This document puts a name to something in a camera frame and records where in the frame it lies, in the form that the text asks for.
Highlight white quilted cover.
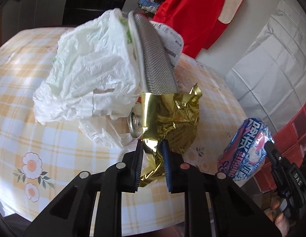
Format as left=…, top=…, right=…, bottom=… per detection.
left=224, top=0, right=306, bottom=134

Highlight white plastic bag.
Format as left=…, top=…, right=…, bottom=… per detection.
left=33, top=9, right=141, bottom=124

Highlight yellow checked floral tablecloth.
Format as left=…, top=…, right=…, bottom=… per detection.
left=0, top=27, right=249, bottom=237

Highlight red hanging apron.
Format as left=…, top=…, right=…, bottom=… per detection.
left=153, top=0, right=244, bottom=58

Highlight person's right hand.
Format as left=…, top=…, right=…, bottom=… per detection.
left=264, top=196, right=290, bottom=236

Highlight grey mesh pouch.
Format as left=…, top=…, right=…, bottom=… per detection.
left=128, top=11, right=179, bottom=95

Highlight black oven unit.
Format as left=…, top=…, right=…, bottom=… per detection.
left=62, top=0, right=126, bottom=26

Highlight gold foil wrapper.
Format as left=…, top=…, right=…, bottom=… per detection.
left=139, top=85, right=202, bottom=187

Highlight white printed package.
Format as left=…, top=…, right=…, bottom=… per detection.
left=150, top=20, right=184, bottom=67

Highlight grey kitchen cabinets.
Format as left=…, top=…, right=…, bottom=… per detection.
left=1, top=0, right=66, bottom=43

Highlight red plastic crate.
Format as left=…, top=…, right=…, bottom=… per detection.
left=254, top=103, right=306, bottom=193

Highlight pink blue snack bag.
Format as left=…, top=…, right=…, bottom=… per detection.
left=217, top=118, right=274, bottom=181

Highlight red aluminium can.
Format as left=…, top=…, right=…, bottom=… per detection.
left=127, top=112, right=143, bottom=139

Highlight clear thin plastic bag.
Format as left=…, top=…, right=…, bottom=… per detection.
left=78, top=117, right=134, bottom=149

